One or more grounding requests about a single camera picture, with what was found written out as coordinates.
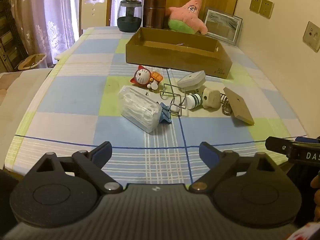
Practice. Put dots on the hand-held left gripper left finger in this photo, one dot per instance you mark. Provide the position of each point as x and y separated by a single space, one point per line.
103 152

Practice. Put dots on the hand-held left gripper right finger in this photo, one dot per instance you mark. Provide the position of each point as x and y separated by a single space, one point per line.
207 153

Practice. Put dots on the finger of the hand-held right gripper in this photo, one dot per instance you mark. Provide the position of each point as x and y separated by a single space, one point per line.
307 140
277 145

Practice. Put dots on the white green striped bulb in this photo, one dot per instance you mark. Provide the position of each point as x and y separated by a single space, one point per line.
195 101

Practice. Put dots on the clear plastic swab box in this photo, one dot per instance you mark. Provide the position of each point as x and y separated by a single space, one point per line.
140 112

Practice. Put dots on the white round plug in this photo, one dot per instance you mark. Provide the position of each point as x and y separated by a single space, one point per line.
210 97

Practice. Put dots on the tan square plate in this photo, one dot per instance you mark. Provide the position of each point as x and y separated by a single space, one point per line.
238 105

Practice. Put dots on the blue binder clip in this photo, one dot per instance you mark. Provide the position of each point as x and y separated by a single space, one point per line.
165 116

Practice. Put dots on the small white lidded container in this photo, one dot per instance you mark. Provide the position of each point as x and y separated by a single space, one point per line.
191 81

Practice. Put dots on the blue cat toy figurine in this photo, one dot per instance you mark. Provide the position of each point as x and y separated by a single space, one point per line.
143 78

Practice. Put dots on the brown cardboard box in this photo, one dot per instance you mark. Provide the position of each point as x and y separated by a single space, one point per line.
175 58

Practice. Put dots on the person's right hand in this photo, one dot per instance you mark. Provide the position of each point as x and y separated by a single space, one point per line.
317 202

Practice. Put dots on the checkered tablecloth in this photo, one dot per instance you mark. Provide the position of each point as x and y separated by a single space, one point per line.
75 100

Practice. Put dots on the red white printed cloth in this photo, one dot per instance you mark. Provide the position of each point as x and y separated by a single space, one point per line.
308 233

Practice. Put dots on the beige floor basket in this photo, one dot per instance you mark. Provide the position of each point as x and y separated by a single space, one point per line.
32 62

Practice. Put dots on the glass jar with dark base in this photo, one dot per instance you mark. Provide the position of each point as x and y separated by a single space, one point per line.
128 21

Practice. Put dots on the cream wooden chair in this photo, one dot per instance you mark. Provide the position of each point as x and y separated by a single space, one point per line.
93 15

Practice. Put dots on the pink starfish plush toy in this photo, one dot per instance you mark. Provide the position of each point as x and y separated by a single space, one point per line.
187 15

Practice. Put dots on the purple lace curtain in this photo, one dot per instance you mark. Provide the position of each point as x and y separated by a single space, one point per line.
50 17

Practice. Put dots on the brown metal canister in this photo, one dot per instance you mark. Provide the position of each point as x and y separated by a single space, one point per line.
153 12

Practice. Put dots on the dark storage shelf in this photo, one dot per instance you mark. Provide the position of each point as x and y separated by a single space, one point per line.
8 35

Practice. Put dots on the cream wall socket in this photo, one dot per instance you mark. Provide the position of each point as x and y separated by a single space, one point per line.
312 36

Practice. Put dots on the glass picture frame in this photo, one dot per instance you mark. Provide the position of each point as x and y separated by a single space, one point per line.
222 26

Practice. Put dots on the gold wall socket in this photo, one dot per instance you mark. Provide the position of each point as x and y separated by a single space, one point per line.
255 4
266 8

